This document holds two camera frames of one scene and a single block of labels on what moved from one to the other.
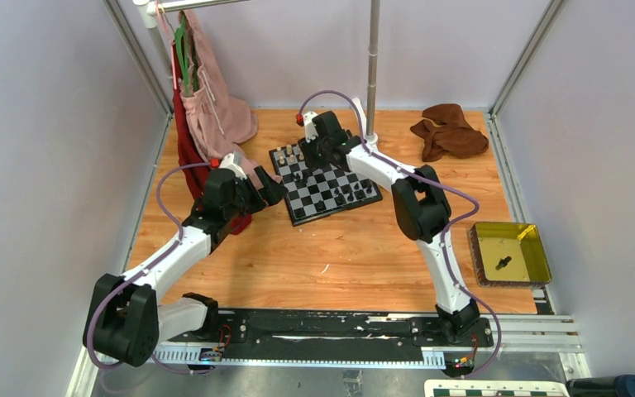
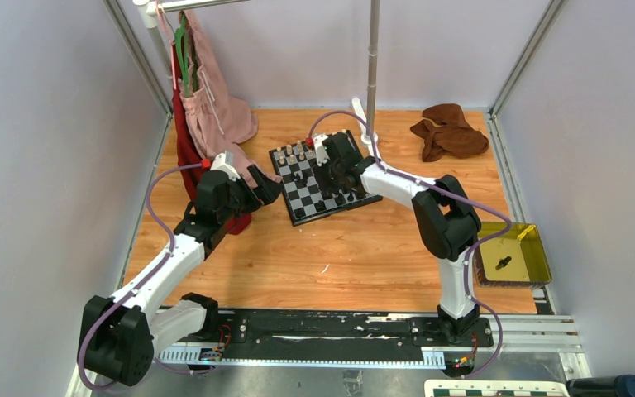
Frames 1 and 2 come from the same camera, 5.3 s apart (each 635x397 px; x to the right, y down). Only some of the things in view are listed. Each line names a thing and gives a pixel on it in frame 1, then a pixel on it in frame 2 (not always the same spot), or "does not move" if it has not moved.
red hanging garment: (188, 150) does not move
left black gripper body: (247, 199) does not move
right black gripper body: (316, 152) → (329, 175)
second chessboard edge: (495, 388) does not move
